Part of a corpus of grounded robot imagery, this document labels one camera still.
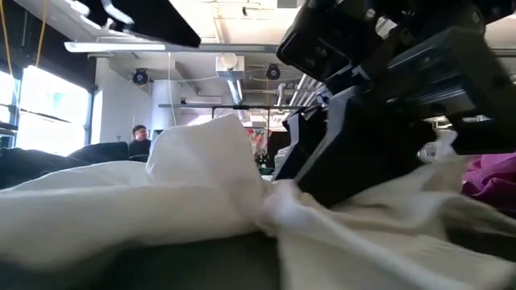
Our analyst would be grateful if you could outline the magenta towel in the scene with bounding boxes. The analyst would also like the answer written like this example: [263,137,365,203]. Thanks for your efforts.
[461,151,516,218]

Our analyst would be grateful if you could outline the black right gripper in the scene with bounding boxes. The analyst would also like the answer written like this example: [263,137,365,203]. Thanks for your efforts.
[296,26,516,209]

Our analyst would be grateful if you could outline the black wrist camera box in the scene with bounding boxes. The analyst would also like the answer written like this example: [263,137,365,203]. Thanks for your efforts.
[277,6,356,84]

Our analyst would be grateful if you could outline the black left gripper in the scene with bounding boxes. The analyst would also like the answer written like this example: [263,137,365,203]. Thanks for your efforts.
[78,0,202,48]

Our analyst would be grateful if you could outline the white towel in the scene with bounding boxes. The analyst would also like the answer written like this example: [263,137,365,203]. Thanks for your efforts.
[0,114,516,290]

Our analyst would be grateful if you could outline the person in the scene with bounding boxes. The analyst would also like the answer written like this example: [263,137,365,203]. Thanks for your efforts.
[127,124,152,159]

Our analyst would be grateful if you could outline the black towel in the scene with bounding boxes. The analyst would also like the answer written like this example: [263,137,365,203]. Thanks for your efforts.
[0,147,96,190]

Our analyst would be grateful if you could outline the white ceiling box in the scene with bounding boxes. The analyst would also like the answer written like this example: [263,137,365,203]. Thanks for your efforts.
[215,52,246,80]

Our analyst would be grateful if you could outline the colourful painting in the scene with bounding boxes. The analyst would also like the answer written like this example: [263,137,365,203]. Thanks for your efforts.
[246,127,270,160]

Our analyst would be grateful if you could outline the yellow hanging strap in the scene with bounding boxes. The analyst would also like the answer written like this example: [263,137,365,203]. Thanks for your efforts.
[0,0,13,78]
[35,0,48,68]

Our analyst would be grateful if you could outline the silver ventilation ducts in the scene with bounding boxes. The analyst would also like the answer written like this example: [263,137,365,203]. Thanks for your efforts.
[277,74,323,106]

